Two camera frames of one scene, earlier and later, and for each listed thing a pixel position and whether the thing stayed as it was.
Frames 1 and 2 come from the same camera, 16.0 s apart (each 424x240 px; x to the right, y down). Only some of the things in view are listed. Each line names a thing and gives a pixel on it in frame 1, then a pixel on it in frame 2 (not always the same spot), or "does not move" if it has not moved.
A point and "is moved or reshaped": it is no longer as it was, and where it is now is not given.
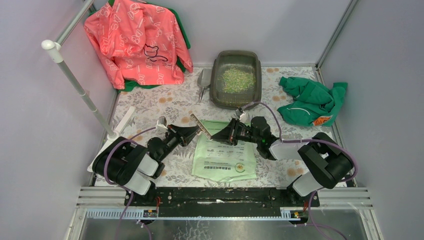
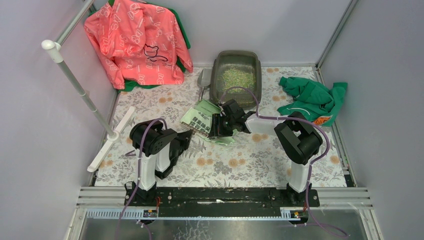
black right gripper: (229, 134) to (217, 120)
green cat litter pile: (235, 80) does not move
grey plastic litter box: (235, 79) does not move
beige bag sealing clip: (201, 127) is moved or reshaped
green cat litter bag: (221, 161) to (201, 116)
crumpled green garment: (313, 104) does not move
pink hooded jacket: (137, 44) does not move
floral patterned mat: (204, 146) does not move
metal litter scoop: (204, 79) does not move
